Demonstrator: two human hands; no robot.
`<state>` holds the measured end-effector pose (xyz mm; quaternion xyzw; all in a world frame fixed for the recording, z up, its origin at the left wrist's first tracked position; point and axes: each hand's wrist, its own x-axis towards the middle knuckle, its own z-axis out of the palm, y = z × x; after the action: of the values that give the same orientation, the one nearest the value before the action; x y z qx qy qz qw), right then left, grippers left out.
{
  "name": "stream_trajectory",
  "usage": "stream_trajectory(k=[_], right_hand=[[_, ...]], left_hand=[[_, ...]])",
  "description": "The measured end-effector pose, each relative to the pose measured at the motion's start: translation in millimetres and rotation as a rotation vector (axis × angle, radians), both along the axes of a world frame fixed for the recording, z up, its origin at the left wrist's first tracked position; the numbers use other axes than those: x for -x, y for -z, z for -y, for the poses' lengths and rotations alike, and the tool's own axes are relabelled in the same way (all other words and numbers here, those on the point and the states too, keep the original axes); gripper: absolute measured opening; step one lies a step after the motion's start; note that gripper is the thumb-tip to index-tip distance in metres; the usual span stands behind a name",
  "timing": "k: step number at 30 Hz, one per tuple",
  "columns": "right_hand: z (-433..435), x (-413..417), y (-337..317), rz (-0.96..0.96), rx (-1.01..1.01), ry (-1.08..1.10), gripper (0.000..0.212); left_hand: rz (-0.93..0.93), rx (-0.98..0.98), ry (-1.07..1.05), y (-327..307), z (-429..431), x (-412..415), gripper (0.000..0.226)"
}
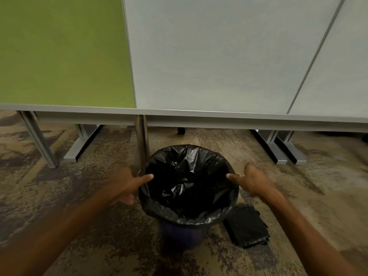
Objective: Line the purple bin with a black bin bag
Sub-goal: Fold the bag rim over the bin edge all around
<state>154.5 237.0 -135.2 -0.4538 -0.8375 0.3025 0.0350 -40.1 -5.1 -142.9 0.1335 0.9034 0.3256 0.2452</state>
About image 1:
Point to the person's right hand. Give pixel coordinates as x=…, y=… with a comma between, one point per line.
x=256, y=182

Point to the person's left hand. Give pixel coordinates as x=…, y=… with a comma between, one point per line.
x=126, y=183

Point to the blue plastic bucket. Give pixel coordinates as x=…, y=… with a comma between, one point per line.
x=184, y=235

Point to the person's left forearm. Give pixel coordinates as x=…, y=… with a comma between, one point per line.
x=57, y=235

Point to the person's right forearm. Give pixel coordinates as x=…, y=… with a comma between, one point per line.
x=302, y=235

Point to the grey metal partition foot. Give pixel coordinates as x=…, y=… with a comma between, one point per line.
x=296, y=153
x=273, y=150
x=82, y=146

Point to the chrome support pole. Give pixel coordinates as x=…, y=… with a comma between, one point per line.
x=142, y=140

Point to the black chair caster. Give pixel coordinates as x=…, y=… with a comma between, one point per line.
x=181, y=130

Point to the slanted grey metal leg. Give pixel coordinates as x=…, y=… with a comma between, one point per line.
x=37, y=140

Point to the white partition panel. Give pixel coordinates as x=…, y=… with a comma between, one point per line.
x=339, y=83
x=215, y=54

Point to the green partition panel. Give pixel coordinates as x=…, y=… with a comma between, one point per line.
x=63, y=51

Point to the grey partition base rail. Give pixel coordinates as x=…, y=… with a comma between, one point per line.
x=230, y=119

